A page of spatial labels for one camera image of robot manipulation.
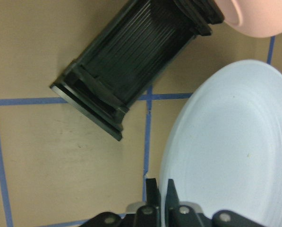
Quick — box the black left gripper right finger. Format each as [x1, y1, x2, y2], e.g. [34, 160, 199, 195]
[166, 179, 179, 210]

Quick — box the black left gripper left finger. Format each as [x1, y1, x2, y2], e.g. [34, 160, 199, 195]
[145, 178, 161, 227]

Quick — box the light blue plate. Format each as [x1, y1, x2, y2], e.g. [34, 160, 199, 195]
[159, 60, 282, 227]

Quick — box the pink plate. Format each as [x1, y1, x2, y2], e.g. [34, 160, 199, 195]
[215, 0, 282, 38]

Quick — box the black dish rack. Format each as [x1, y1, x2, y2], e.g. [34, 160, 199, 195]
[50, 0, 224, 140]

